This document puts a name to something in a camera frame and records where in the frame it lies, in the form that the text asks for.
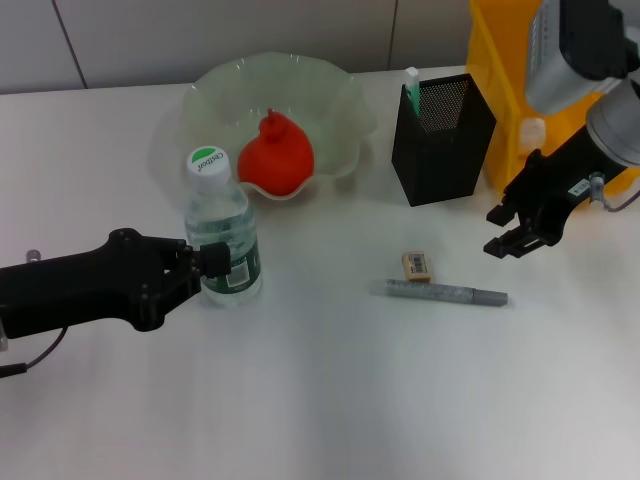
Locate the clear water bottle green label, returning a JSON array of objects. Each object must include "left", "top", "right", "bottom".
[{"left": 183, "top": 146, "right": 264, "bottom": 307}]

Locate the black mesh pen holder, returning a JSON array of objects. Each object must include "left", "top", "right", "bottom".
[{"left": 391, "top": 73, "right": 498, "bottom": 208}]

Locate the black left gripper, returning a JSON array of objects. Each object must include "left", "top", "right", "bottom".
[{"left": 0, "top": 228, "right": 232, "bottom": 342}]

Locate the silver right gripper cable connector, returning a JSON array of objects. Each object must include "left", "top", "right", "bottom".
[{"left": 588, "top": 171, "right": 607, "bottom": 206}]

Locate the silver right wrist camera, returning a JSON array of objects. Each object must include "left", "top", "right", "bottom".
[{"left": 522, "top": 0, "right": 640, "bottom": 114}]

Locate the yellow plastic storage bin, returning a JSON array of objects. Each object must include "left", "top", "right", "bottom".
[{"left": 464, "top": 0, "right": 640, "bottom": 210}]

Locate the red-orange fruit with stem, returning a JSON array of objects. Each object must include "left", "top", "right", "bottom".
[{"left": 237, "top": 107, "right": 316, "bottom": 197}]

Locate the grey marker pen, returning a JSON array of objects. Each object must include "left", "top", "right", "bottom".
[{"left": 369, "top": 278, "right": 510, "bottom": 309}]

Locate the white paper ball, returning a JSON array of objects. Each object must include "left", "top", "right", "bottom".
[{"left": 518, "top": 118, "right": 547, "bottom": 154}]

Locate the translucent green wavy fruit plate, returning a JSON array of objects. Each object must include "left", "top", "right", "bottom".
[{"left": 178, "top": 51, "right": 377, "bottom": 202}]

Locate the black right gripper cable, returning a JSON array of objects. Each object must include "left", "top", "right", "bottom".
[{"left": 597, "top": 187, "right": 640, "bottom": 215}]

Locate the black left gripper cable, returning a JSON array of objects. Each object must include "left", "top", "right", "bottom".
[{"left": 0, "top": 327, "right": 69, "bottom": 380}]

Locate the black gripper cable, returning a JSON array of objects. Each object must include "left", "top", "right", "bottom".
[
  {"left": 0, "top": 327, "right": 69, "bottom": 380},
  {"left": 597, "top": 187, "right": 640, "bottom": 215}
]

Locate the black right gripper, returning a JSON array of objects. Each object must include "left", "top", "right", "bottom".
[{"left": 483, "top": 124, "right": 621, "bottom": 259}]

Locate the mint green utility knife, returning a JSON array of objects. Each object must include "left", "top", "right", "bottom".
[{"left": 403, "top": 67, "right": 425, "bottom": 120}]

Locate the beige eraser with barcode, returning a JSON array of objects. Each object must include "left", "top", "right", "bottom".
[{"left": 401, "top": 251, "right": 434, "bottom": 285}]

